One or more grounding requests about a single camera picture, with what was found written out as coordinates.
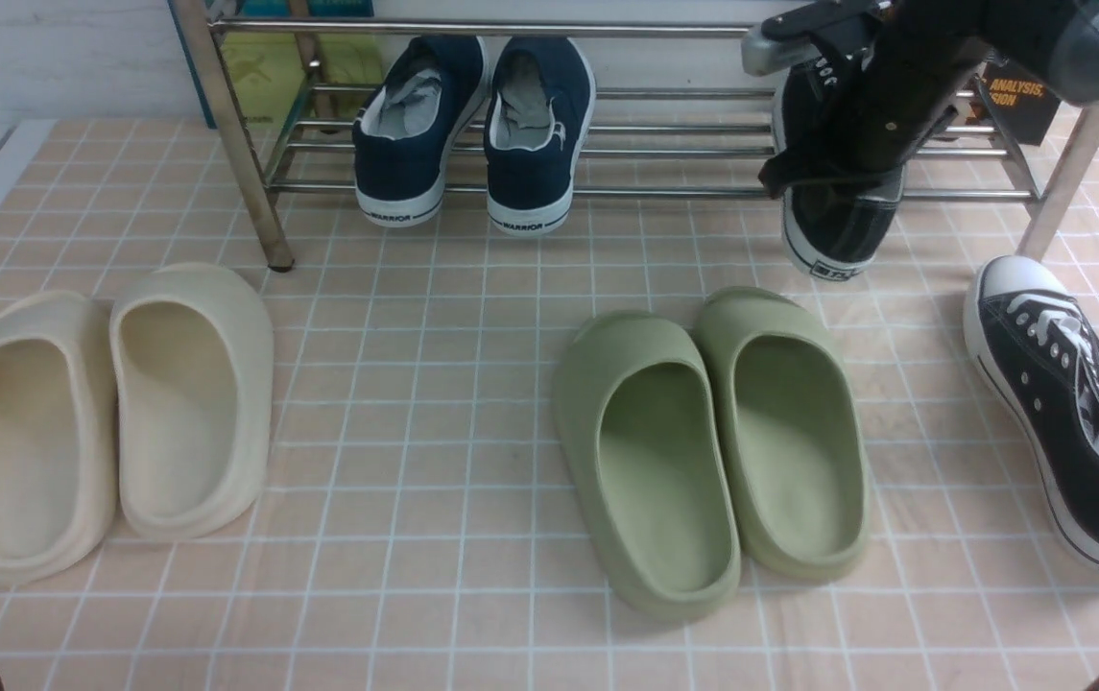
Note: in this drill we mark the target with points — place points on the black canvas sneaker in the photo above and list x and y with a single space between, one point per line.
831 233
1037 351

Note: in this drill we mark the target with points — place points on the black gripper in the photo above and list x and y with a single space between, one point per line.
900 64

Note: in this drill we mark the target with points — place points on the left green foam slipper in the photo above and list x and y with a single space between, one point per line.
634 412

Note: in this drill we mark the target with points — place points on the right green foam slipper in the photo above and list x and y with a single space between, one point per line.
797 467

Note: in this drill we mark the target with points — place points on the yellow green book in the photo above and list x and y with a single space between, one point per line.
266 70

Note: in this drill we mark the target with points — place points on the right cream foam slipper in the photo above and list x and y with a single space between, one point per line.
194 360

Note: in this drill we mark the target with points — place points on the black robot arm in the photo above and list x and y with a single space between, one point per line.
1057 42

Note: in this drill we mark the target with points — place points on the left cream foam slipper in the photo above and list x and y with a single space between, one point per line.
58 467

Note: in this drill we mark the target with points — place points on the green foam slipper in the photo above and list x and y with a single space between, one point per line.
634 412
797 467

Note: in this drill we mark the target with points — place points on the silver metal shoe rack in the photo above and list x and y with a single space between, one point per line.
315 108

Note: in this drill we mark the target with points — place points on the left navy canvas sneaker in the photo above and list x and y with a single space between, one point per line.
405 131

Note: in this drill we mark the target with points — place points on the cream foam slipper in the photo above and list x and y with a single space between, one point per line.
194 360
58 467

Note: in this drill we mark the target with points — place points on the navy canvas sneaker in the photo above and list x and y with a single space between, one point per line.
543 97
405 131

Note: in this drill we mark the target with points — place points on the right navy canvas sneaker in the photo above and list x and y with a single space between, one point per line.
543 97

